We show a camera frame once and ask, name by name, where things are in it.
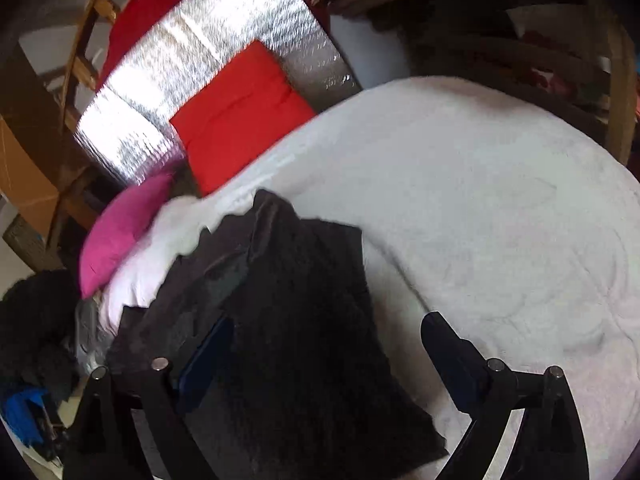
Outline red pillow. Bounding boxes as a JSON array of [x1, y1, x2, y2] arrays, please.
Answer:
[[170, 41, 314, 195]]

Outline grey garment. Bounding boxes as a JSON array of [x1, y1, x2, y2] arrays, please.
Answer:
[[74, 297, 114, 376]]

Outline black coat pile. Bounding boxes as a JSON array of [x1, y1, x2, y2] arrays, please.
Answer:
[[1, 269, 79, 404]]

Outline white bed blanket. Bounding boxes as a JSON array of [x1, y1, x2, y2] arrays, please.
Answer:
[[102, 77, 639, 479]]

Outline dark navy quilted jacket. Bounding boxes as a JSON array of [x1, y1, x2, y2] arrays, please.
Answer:
[[107, 190, 446, 479]]

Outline wooden side table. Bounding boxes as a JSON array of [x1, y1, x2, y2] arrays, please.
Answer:
[[329, 0, 639, 162]]

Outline silver foil insulation board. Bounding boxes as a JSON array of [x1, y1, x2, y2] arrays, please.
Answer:
[[74, 0, 361, 186]]

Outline pink pillow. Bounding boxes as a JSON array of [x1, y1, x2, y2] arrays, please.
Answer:
[[79, 172, 174, 299]]

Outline blue jacket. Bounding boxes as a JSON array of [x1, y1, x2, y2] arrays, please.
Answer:
[[1, 387, 48, 446]]

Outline brown wooden pillar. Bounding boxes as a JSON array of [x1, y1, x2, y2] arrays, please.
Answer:
[[0, 44, 66, 241]]

